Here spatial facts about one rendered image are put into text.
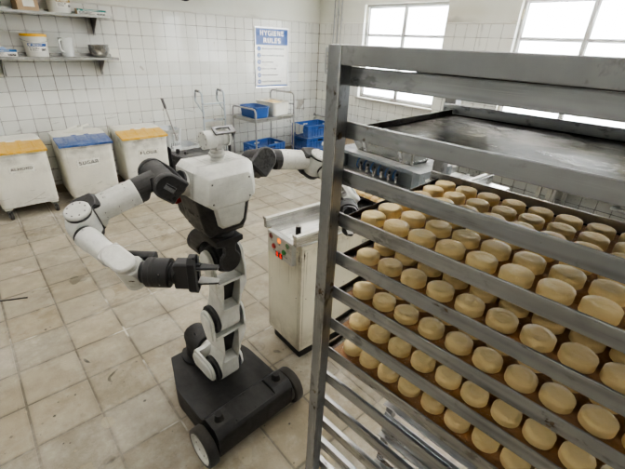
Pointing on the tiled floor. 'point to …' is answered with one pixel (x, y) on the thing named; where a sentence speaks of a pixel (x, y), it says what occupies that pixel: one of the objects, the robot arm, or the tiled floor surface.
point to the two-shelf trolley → (267, 117)
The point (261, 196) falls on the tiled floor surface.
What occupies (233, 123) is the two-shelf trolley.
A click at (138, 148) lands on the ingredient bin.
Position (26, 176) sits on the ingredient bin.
